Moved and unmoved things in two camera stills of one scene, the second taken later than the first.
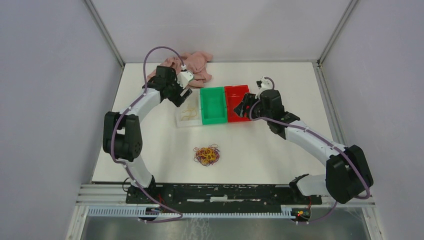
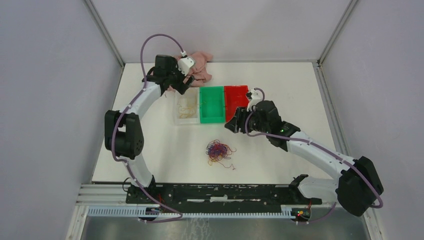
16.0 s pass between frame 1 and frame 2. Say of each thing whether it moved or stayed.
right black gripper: moved
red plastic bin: stayed
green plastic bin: stayed
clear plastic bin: stayed
